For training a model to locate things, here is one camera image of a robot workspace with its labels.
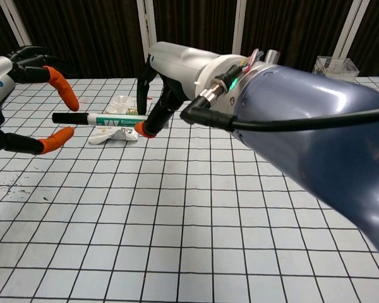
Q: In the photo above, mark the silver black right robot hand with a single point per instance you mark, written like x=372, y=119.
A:
x=180, y=69

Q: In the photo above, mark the white green marker body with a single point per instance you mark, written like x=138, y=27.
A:
x=113, y=120

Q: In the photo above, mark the black marker cap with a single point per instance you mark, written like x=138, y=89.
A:
x=69, y=118

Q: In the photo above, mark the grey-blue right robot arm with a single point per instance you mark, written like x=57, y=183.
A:
x=319, y=151

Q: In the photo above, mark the clear white snack packet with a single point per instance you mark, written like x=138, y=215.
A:
x=113, y=135

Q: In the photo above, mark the clear plastic box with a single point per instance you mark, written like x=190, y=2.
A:
x=334, y=66

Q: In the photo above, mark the white checkered tablecloth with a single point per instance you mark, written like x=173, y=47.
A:
x=145, y=221

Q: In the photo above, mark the black folding screen white frame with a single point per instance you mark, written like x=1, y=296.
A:
x=98, y=31

